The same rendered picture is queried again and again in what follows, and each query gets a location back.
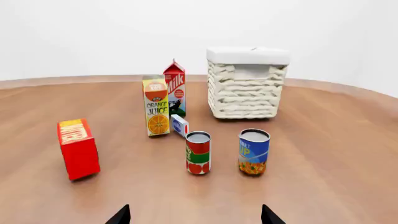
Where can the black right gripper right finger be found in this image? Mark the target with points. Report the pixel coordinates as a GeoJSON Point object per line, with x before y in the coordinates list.
{"type": "Point", "coordinates": [270, 217]}

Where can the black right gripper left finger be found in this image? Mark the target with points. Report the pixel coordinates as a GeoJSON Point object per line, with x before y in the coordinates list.
{"type": "Point", "coordinates": [121, 216]}

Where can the red green tomato sauce can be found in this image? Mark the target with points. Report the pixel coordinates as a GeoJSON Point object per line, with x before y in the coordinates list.
{"type": "Point", "coordinates": [198, 154]}

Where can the white woven basket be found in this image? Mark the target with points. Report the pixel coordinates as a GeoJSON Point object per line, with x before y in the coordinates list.
{"type": "Point", "coordinates": [245, 86]}

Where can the blue alphabet soup can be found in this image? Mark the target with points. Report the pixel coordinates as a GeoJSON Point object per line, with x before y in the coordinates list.
{"type": "Point", "coordinates": [253, 152]}

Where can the red yellow box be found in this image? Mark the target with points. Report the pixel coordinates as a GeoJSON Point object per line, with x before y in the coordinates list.
{"type": "Point", "coordinates": [78, 149]}

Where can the small white blue box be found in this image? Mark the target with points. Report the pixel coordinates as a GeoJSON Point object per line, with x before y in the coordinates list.
{"type": "Point", "coordinates": [179, 125]}

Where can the orange juice carton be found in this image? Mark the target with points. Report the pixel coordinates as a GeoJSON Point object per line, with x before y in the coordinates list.
{"type": "Point", "coordinates": [156, 107]}

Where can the red milk carton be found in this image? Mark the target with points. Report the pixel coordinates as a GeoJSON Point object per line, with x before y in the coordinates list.
{"type": "Point", "coordinates": [176, 88]}

